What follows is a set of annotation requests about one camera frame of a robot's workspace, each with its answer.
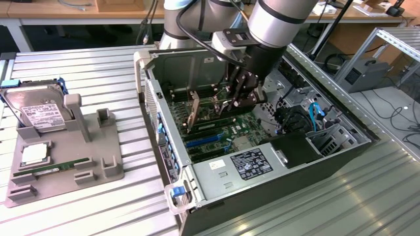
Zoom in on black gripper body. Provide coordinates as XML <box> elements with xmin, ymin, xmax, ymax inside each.
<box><xmin>241</xmin><ymin>45</ymin><xmax>288</xmax><ymax>77</ymax></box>

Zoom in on graphics card with metal bracket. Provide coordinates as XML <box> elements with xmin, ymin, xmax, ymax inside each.
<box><xmin>185</xmin><ymin>89</ymin><xmax>236</xmax><ymax>135</ymax></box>

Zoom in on perforated metal drive cage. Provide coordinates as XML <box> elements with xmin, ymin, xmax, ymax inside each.
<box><xmin>253</xmin><ymin>73</ymin><xmax>289</xmax><ymax>135</ymax></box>

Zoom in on green motherboard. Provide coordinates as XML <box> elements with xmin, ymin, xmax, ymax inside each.
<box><xmin>167</xmin><ymin>85</ymin><xmax>273</xmax><ymax>165</ymax></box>

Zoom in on black RAM slot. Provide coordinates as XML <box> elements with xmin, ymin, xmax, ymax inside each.
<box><xmin>169</xmin><ymin>87</ymin><xmax>213</xmax><ymax>98</ymax></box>
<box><xmin>172</xmin><ymin>92</ymin><xmax>217</xmax><ymax>103</ymax></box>

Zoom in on black RAM stick with label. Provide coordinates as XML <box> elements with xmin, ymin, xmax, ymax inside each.
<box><xmin>192</xmin><ymin>118</ymin><xmax>236</xmax><ymax>132</ymax></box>

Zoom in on silver chipset heatsink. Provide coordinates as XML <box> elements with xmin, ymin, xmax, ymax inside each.
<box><xmin>232</xmin><ymin>137</ymin><xmax>252</xmax><ymax>150</ymax></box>

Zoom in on black tripod pole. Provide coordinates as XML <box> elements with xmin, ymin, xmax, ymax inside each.
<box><xmin>309</xmin><ymin>0</ymin><xmax>356</xmax><ymax>57</ymax></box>

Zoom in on black expansion slot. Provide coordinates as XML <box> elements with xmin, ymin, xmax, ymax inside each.
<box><xmin>181</xmin><ymin>129</ymin><xmax>221</xmax><ymax>143</ymax></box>
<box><xmin>189</xmin><ymin>147</ymin><xmax>231</xmax><ymax>162</ymax></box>

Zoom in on blue expansion slot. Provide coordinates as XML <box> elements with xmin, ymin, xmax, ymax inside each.
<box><xmin>184</xmin><ymin>133</ymin><xmax>227</xmax><ymax>148</ymax></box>

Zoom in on white carton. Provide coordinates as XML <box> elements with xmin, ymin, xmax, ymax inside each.
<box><xmin>313</xmin><ymin>3</ymin><xmax>339</xmax><ymax>15</ymax></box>

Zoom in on black plastic shroud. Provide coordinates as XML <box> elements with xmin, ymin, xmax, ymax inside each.
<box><xmin>257</xmin><ymin>133</ymin><xmax>325</xmax><ymax>170</ymax></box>

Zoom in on long wooden desk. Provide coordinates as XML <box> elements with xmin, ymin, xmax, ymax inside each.
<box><xmin>0</xmin><ymin>0</ymin><xmax>417</xmax><ymax>53</ymax></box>

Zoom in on grey controller box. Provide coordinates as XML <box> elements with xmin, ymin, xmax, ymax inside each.
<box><xmin>343</xmin><ymin>59</ymin><xmax>400</xmax><ymax>93</ymax></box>

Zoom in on metal disk bay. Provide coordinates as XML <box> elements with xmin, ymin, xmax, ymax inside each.
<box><xmin>304</xmin><ymin>121</ymin><xmax>360</xmax><ymax>158</ymax></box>

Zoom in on brown cardboard box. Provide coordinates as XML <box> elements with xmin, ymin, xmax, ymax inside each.
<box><xmin>352</xmin><ymin>0</ymin><xmax>391</xmax><ymax>17</ymax></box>

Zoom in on grey power supply unit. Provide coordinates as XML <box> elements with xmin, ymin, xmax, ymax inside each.
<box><xmin>191</xmin><ymin>143</ymin><xmax>292</xmax><ymax>201</ymax></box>

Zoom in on open black PC case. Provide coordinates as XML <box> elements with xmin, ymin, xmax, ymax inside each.
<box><xmin>133</xmin><ymin>41</ymin><xmax>381</xmax><ymax>236</ymax></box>

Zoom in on wooden box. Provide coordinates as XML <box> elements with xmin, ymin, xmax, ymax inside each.
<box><xmin>95</xmin><ymin>0</ymin><xmax>139</xmax><ymax>12</ymax></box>

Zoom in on grey parts rack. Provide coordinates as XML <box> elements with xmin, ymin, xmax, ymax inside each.
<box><xmin>4</xmin><ymin>93</ymin><xmax>125</xmax><ymax>208</ymax></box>

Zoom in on silver hard disk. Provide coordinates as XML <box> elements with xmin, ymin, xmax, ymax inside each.
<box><xmin>0</xmin><ymin>85</ymin><xmax>75</xmax><ymax>134</ymax></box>

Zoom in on green RAM stick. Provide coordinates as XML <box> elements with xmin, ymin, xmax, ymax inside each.
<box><xmin>12</xmin><ymin>158</ymin><xmax>91</xmax><ymax>176</ymax></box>

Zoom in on silver CPU chip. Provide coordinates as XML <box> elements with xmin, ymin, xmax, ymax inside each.
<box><xmin>20</xmin><ymin>144</ymin><xmax>53</xmax><ymax>166</ymax></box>

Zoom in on blue disk caddy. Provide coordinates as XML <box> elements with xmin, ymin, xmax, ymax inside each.
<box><xmin>0</xmin><ymin>76</ymin><xmax>71</xmax><ymax>99</ymax></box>

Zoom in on thick arm cable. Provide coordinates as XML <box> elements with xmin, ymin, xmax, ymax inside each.
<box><xmin>175</xmin><ymin>0</ymin><xmax>249</xmax><ymax>68</ymax></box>

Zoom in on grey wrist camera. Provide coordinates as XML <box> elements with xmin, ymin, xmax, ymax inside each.
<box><xmin>211</xmin><ymin>29</ymin><xmax>260</xmax><ymax>61</ymax></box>

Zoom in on black wire bundle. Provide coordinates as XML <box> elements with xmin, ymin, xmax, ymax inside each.
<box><xmin>275</xmin><ymin>105</ymin><xmax>312</xmax><ymax>136</ymax></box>

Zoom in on black cable coil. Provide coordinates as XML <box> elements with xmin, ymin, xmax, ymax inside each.
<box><xmin>324</xmin><ymin>53</ymin><xmax>351</xmax><ymax>74</ymax></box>

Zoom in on blue wire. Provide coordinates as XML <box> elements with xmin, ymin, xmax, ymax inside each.
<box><xmin>308</xmin><ymin>101</ymin><xmax>325</xmax><ymax>134</ymax></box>

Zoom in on aluminium profile frame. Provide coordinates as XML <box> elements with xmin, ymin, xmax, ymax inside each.
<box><xmin>333</xmin><ymin>26</ymin><xmax>420</xmax><ymax>95</ymax></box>

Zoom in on thin cable with plug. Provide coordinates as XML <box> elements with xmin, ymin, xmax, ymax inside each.
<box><xmin>140</xmin><ymin>0</ymin><xmax>157</xmax><ymax>45</ymax></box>

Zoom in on long black cable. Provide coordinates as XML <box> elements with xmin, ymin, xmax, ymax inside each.
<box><xmin>371</xmin><ymin>89</ymin><xmax>420</xmax><ymax>148</ymax></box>

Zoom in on grey network cable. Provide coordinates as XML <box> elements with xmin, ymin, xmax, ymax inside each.
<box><xmin>57</xmin><ymin>0</ymin><xmax>88</xmax><ymax>12</ymax></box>

